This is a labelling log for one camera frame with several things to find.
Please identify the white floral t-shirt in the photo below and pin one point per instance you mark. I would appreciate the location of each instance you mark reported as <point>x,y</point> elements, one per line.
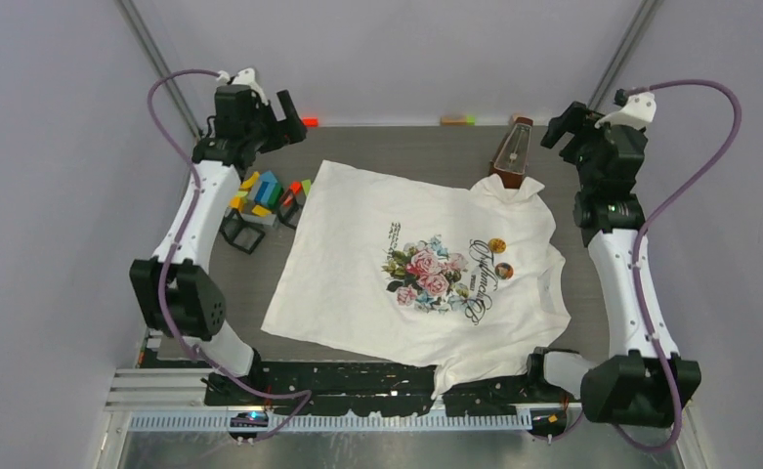
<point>399,270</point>

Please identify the brown wooden metronome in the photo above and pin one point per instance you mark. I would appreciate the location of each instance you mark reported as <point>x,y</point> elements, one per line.
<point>511,159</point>

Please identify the black square frame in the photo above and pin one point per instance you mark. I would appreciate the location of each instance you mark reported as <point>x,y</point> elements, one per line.
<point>289,210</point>
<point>239,233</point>

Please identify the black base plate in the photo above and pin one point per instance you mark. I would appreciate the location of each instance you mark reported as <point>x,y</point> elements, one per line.
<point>390,389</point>

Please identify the yellow arch block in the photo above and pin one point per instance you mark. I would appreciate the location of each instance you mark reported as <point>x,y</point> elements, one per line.
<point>250,182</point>

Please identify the tan and green block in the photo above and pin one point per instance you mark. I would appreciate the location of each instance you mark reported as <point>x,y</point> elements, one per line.
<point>458,120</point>

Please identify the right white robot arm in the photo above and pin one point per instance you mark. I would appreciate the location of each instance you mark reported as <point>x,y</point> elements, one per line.
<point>627,311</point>

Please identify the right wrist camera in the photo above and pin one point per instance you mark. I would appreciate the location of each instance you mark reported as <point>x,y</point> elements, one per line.
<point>637,110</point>

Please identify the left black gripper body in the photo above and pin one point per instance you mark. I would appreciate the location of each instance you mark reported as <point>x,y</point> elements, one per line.
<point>258,130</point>

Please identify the aluminium front rail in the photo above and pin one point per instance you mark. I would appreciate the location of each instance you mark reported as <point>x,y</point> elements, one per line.
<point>171,397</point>

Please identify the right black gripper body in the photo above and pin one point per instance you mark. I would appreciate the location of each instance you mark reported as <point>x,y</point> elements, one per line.
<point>581,149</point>

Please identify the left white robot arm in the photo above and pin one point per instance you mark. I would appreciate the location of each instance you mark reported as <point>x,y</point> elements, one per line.
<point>175,293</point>

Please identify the light blue block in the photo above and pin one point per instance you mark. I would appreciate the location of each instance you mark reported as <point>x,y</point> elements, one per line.
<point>267,190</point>

